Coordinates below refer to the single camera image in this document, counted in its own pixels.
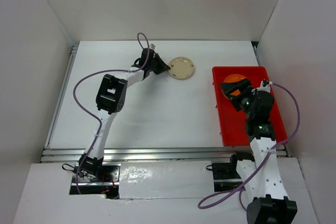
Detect orange plate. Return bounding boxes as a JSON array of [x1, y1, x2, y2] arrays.
[[220, 74, 249, 99]]

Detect aluminium table frame rail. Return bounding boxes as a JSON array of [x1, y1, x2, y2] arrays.
[[39, 40, 292, 163]]

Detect red plastic bin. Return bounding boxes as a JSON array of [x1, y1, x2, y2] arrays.
[[212, 66, 287, 146]]

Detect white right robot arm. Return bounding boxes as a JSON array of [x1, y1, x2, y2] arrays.
[[220, 74, 298, 223]]

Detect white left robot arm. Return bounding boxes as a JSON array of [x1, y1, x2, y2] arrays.
[[76, 44, 170, 182]]

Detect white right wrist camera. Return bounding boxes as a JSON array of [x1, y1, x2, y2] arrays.
[[257, 80, 272, 93]]

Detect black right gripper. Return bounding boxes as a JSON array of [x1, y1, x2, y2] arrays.
[[219, 78, 256, 118]]

